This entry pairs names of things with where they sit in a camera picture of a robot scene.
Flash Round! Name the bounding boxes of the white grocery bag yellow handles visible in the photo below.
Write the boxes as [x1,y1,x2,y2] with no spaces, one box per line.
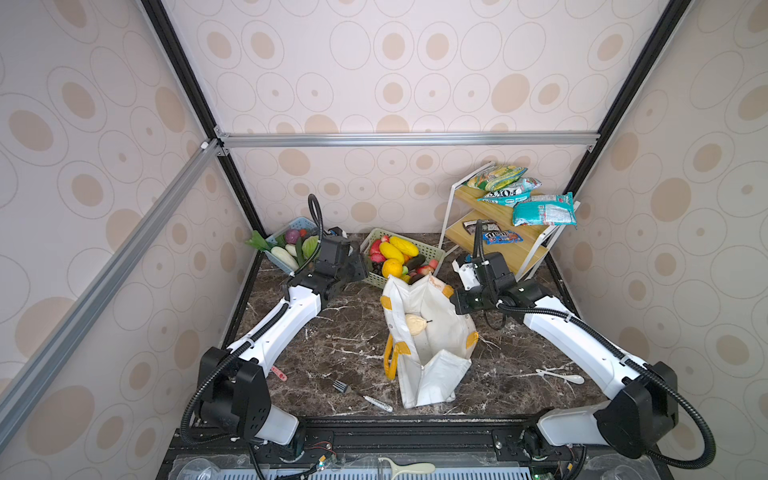
[380,275,479,409]

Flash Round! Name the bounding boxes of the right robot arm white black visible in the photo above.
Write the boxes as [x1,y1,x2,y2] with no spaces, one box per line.
[450,220,717,470]

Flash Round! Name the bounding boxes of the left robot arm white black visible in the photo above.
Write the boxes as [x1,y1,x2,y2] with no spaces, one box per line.
[179,194,368,446]

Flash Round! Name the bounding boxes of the teal snack bag front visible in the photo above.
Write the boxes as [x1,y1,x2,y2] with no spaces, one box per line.
[512,193,577,226]

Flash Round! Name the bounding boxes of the green yellow snack bag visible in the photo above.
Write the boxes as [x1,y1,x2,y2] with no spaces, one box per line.
[466,165,528,192]

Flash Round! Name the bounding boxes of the green plastic fruit basket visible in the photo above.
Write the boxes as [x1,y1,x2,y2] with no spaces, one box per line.
[361,228,447,288]

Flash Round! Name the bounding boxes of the green cabbage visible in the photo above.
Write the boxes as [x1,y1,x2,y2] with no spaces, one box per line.
[302,235,319,260]

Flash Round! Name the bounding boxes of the pink dragon fruit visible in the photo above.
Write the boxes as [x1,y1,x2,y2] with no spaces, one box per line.
[369,239,387,264]

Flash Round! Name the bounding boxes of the yellow mango front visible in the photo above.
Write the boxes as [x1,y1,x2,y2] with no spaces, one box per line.
[379,242,405,264]

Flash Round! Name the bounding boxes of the yellow mango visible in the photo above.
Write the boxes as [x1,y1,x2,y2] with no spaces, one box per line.
[379,242,405,264]
[389,236,419,258]

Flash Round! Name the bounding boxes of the blue plastic vegetable basket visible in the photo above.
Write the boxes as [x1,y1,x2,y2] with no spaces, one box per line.
[266,217,318,265]

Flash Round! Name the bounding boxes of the wrinkled yellow orange fruit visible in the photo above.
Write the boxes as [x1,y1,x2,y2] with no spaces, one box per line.
[381,258,404,278]

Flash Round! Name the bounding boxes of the purple red cabbage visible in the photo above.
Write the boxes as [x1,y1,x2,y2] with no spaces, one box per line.
[283,229,301,245]

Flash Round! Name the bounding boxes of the yellow mango back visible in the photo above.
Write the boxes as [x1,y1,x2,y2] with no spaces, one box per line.
[389,236,419,258]

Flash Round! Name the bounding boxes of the dark eggplant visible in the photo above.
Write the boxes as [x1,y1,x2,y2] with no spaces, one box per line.
[404,254,426,271]

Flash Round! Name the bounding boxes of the white radish with leaves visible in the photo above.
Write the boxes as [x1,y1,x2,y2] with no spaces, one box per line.
[245,230,299,275]

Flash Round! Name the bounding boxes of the metal fork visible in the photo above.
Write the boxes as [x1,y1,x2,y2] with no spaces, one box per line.
[332,380,352,394]

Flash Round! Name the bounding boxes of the cream plastic spatula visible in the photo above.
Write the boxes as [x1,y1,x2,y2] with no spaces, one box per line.
[378,457,437,480]

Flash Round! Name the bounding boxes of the silver aluminium side bar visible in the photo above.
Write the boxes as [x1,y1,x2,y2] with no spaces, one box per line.
[1,139,221,449]

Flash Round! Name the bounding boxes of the wooden shelf white frame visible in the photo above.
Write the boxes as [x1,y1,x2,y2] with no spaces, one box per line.
[438,162,566,280]

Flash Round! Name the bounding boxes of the silver aluminium frame bar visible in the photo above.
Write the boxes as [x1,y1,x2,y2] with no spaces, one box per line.
[220,131,600,148]

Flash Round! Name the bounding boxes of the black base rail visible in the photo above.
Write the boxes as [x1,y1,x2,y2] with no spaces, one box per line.
[156,417,672,479]

